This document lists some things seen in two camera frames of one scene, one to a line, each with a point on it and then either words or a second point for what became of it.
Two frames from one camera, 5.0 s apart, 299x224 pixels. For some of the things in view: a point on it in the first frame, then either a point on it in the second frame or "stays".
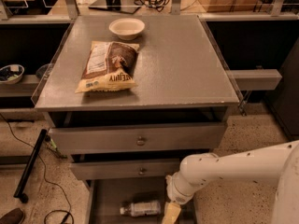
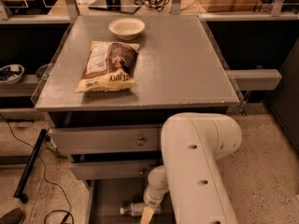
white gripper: [173, 192] -> [153, 200]
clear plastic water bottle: [142, 208] stays
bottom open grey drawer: [106, 197] stays
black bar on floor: [29, 169] stays
